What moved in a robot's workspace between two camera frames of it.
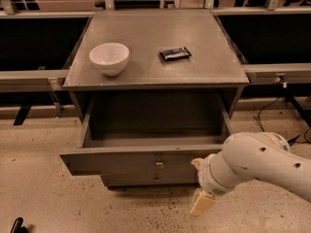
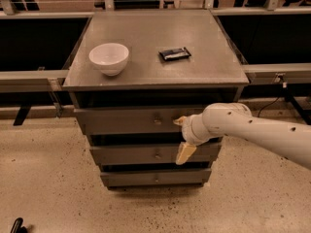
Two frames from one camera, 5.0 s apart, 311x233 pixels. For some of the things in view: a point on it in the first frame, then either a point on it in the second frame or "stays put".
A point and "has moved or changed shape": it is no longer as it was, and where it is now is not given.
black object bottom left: x=17 y=226 stays put
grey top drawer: x=148 y=134 has moved or changed shape
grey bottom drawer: x=152 y=179 stays put
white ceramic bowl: x=111 y=57 stays put
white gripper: x=207 y=179 → x=189 y=130
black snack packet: x=169 y=54 stays put
